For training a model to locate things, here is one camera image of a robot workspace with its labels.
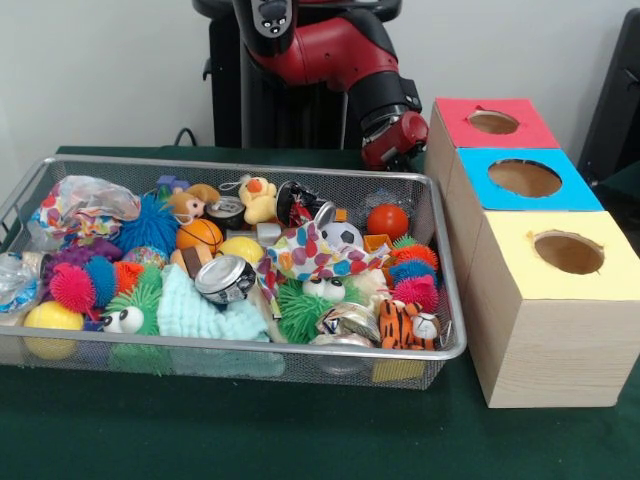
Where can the wooden box with three holes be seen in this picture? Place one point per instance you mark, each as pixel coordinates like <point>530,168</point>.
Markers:
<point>550,350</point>

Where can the blue spiky ball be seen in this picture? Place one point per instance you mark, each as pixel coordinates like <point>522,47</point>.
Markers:
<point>145,225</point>

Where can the black upright panel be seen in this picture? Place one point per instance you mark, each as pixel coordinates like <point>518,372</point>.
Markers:
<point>615,100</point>

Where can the dark green side tablecloth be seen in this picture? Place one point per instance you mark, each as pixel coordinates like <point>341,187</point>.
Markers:
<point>627,192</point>

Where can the mint green cloth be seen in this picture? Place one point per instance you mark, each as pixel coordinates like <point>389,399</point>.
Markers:
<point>200,312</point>

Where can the red-orange ball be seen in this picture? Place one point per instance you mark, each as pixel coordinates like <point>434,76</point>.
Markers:
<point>388,222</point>

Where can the plain yellow ball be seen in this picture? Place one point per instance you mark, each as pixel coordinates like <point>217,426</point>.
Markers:
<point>242,250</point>

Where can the yellow duck plush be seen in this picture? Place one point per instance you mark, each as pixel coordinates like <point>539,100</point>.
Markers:
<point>255,197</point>

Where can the orange tiger plush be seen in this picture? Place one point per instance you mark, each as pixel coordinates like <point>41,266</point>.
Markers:
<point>405,327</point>

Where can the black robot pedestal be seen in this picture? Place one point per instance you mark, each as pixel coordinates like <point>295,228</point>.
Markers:
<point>280,115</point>

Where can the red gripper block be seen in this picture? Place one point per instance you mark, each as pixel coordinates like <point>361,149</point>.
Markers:
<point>395,140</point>

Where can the small soccer ball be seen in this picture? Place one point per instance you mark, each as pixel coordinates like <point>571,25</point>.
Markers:
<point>342,235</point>

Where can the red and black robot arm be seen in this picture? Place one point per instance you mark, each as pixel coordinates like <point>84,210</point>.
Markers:
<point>330,45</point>

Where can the polka-dot crumpled cloth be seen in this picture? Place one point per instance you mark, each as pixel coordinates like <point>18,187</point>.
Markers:
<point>310,255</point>

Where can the crushed silver can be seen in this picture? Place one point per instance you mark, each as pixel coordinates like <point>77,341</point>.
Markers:
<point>225,282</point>

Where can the small orange basketball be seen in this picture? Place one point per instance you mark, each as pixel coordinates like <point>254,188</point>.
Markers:
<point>200,235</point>

